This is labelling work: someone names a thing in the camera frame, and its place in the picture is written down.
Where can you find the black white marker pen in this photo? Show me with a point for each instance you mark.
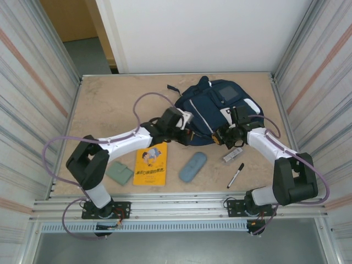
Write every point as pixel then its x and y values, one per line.
pixel 235 176

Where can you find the navy blue backpack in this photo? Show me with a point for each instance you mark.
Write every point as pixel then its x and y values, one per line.
pixel 203 110

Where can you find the sage green wallet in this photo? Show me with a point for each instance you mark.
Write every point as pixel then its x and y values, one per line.
pixel 118 173

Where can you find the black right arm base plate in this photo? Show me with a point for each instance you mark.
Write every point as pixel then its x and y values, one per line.
pixel 235 206

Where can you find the brown wooden door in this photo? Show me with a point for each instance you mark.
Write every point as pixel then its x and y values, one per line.
pixel 68 19

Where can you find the yellow paperback book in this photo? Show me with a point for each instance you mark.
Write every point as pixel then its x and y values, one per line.
pixel 149 170

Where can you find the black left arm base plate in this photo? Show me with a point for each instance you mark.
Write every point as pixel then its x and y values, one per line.
pixel 123 209

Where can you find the striped right enclosure panel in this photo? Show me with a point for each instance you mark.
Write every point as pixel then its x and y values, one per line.
pixel 321 82

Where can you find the blue fabric pencil case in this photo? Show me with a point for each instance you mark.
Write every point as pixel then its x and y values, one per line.
pixel 192 167

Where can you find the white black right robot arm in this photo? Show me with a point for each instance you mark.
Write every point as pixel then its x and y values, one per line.
pixel 264 143

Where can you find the aluminium rail frame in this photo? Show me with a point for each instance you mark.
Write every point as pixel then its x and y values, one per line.
pixel 178 206

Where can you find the grey metal lower panel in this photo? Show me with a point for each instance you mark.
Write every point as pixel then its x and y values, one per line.
pixel 178 250

